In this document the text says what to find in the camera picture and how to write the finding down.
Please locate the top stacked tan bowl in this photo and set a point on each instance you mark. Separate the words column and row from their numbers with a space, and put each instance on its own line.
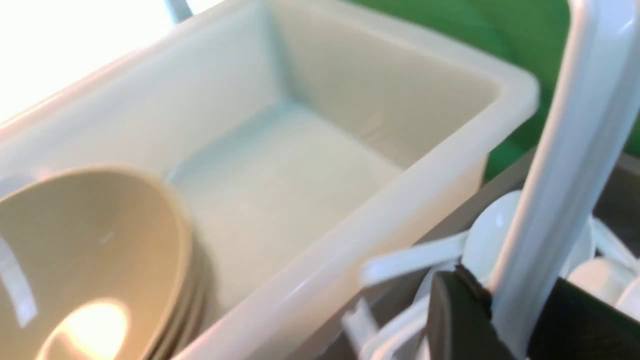
column 93, row 263

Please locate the white soup spoon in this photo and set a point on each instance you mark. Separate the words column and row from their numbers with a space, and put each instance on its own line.
column 595, row 106

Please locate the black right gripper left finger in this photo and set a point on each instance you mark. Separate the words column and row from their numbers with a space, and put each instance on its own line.
column 459, row 323

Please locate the large white plastic tub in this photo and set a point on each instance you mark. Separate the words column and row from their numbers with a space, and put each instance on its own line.
column 303, row 138

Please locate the stack of tan bowls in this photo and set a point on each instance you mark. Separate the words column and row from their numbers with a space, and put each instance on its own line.
column 191, row 310

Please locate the green fabric backdrop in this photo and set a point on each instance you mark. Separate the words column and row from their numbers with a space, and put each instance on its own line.
column 530, row 34

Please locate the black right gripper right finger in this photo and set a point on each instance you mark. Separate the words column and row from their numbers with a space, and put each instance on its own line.
column 575, row 325

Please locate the pile of white spoons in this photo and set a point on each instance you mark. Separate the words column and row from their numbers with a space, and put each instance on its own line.
column 600, row 264

